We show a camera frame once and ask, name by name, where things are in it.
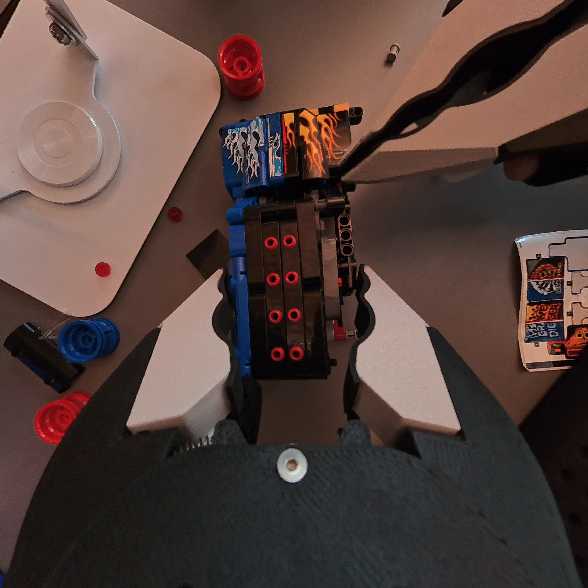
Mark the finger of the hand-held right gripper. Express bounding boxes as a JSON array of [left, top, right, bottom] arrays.
[[341, 50, 588, 184], [341, 0, 571, 160]]

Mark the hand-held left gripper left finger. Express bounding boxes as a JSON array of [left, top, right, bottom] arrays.
[[126, 268, 261, 444]]

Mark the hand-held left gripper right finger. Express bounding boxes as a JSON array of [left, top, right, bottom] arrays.
[[344, 265, 462, 447]]

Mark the black blue brick truck model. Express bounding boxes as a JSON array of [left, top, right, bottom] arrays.
[[220, 103, 366, 381]]

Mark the grey desk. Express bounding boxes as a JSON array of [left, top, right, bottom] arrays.
[[0, 0, 588, 552]]

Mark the person's right hand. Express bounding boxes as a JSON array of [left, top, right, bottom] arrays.
[[502, 153, 541, 183]]

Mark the blue wheel hub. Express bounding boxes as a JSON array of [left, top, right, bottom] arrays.
[[57, 318, 121, 364]]

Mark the black square plate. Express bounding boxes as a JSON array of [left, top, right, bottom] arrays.
[[186, 230, 230, 279]]

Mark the red wheel hub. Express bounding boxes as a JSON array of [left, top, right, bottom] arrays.
[[217, 34, 266, 100], [33, 391, 92, 445]]

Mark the black connector block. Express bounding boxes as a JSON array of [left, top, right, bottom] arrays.
[[4, 322, 85, 394]]

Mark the sticker sheet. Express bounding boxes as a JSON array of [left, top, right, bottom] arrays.
[[515, 230, 588, 372]]

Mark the black dotted mat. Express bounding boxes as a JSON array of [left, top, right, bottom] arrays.
[[519, 358, 588, 588]]

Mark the white book stand base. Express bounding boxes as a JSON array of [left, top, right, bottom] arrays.
[[0, 0, 222, 318]]

